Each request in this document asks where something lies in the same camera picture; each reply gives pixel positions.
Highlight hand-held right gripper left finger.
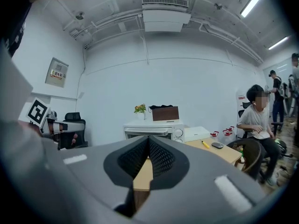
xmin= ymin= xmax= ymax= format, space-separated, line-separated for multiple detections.
xmin=0 ymin=129 xmax=150 ymax=224

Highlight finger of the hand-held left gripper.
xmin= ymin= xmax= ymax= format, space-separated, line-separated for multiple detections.
xmin=67 ymin=122 xmax=86 ymax=132

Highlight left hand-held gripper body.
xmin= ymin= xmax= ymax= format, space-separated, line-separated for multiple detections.
xmin=25 ymin=98 xmax=69 ymax=149

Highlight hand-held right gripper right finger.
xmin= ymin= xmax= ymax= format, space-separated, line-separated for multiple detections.
xmin=137 ymin=135 xmax=281 ymax=224

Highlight white toaster oven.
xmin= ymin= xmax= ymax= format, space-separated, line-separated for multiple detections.
xmin=123 ymin=119 xmax=185 ymax=145

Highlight black mesh office chair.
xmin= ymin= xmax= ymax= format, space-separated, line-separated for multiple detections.
xmin=62 ymin=112 xmax=89 ymax=149
xmin=237 ymin=101 xmax=285 ymax=140

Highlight light wooden table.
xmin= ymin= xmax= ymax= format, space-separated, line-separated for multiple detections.
xmin=132 ymin=138 xmax=242 ymax=192

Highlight beige electrical panel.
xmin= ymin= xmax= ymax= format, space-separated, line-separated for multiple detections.
xmin=44 ymin=57 xmax=69 ymax=88

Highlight white flat box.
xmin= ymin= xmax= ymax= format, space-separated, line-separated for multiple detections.
xmin=184 ymin=126 xmax=211 ymax=143

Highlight dark wicker chair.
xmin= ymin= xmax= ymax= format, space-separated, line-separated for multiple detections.
xmin=226 ymin=138 xmax=263 ymax=181

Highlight potted orange flowers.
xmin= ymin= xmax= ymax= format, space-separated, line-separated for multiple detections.
xmin=133 ymin=103 xmax=147 ymax=121

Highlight brown box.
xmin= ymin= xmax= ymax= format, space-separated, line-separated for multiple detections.
xmin=151 ymin=105 xmax=180 ymax=122

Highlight black bag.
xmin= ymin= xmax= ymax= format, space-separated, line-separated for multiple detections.
xmin=148 ymin=104 xmax=174 ymax=110

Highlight person's dark clothing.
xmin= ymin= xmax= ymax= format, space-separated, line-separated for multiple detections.
xmin=0 ymin=0 xmax=34 ymax=57

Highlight black helmet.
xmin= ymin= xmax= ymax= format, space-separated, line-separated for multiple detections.
xmin=272 ymin=138 xmax=288 ymax=159

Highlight white water dispenser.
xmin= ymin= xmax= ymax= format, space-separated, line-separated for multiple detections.
xmin=235 ymin=88 xmax=249 ymax=126

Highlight standing fan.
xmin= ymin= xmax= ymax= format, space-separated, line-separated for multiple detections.
xmin=264 ymin=84 xmax=273 ymax=103

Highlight ceiling air conditioner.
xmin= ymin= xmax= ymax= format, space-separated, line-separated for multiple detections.
xmin=141 ymin=0 xmax=192 ymax=33

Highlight long ceiling light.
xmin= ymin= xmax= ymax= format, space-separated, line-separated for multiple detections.
xmin=268 ymin=35 xmax=291 ymax=51
xmin=240 ymin=0 xmax=268 ymax=18

